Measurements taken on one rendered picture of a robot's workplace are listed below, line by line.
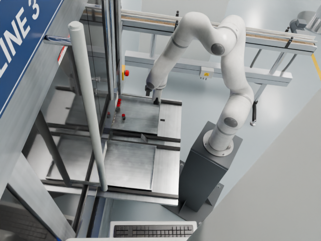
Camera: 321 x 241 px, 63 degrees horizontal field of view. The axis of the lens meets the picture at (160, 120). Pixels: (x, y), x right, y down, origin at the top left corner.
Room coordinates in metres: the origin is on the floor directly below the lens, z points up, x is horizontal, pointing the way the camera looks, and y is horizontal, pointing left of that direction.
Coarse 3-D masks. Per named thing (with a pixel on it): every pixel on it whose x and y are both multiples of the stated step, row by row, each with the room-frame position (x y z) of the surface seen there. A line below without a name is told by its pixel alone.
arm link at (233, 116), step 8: (232, 96) 0.91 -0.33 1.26; (240, 96) 0.90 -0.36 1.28; (232, 104) 0.85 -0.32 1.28; (240, 104) 0.85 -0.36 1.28; (248, 104) 0.87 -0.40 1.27; (224, 112) 0.81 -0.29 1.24; (232, 112) 0.80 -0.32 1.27; (240, 112) 0.80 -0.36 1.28; (248, 112) 0.84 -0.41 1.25; (224, 120) 0.79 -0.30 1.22; (232, 120) 0.77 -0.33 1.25; (240, 120) 0.78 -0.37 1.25; (224, 128) 0.84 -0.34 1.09; (232, 128) 0.79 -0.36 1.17; (240, 128) 0.79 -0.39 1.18
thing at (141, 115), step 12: (120, 96) 1.08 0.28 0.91; (120, 108) 1.00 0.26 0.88; (132, 108) 1.02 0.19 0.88; (144, 108) 1.04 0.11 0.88; (156, 108) 1.05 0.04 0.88; (120, 120) 0.91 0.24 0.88; (132, 120) 0.92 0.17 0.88; (144, 120) 0.94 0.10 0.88; (156, 120) 0.96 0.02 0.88; (132, 132) 0.83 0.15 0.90; (144, 132) 0.84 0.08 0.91; (156, 132) 0.87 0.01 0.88
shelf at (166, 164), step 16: (144, 96) 1.14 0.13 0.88; (160, 112) 1.03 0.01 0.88; (176, 112) 1.05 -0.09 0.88; (160, 128) 0.91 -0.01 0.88; (176, 128) 0.93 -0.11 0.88; (176, 144) 0.81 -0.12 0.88; (160, 160) 0.69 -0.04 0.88; (176, 160) 0.71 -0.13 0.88; (160, 176) 0.60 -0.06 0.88; (176, 176) 0.61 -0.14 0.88; (96, 192) 0.45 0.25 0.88; (112, 192) 0.46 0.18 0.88; (160, 192) 0.51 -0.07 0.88; (176, 192) 0.53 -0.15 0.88
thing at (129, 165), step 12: (108, 144) 0.73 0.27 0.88; (120, 144) 0.74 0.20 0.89; (132, 144) 0.75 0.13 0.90; (144, 144) 0.75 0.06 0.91; (108, 156) 0.66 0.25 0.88; (120, 156) 0.67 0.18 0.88; (132, 156) 0.68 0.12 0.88; (144, 156) 0.70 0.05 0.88; (108, 168) 0.59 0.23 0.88; (120, 168) 0.60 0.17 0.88; (132, 168) 0.61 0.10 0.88; (144, 168) 0.63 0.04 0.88; (108, 180) 0.52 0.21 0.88; (120, 180) 0.53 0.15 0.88; (132, 180) 0.55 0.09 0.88; (144, 180) 0.56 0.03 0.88
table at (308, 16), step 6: (300, 12) 4.19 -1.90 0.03; (306, 12) 4.22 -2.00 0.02; (312, 12) 4.25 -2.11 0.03; (318, 12) 3.97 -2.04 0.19; (300, 18) 4.02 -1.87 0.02; (306, 18) 4.05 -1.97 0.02; (312, 18) 4.00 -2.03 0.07; (318, 18) 3.93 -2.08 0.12; (312, 24) 3.90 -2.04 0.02; (318, 24) 3.92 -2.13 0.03; (312, 30) 3.74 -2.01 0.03; (318, 30) 3.77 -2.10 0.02
